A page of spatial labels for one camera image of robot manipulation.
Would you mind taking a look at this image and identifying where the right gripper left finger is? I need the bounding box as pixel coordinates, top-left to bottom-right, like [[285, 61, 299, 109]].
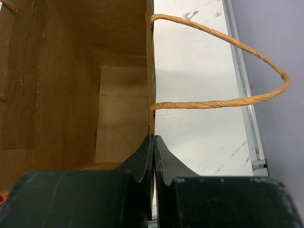
[[115, 134, 154, 220]]

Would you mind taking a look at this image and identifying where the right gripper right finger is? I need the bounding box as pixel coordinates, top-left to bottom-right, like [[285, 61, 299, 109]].
[[154, 135, 202, 228]]

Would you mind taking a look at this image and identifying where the green paper bag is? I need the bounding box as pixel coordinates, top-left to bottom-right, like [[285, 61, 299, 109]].
[[0, 0, 286, 192]]

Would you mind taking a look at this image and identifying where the red Doritos bag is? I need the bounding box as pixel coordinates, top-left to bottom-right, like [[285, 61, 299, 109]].
[[0, 193, 8, 206]]

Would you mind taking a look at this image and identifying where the aluminium front rail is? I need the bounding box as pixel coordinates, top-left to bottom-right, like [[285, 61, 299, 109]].
[[223, 0, 269, 177]]

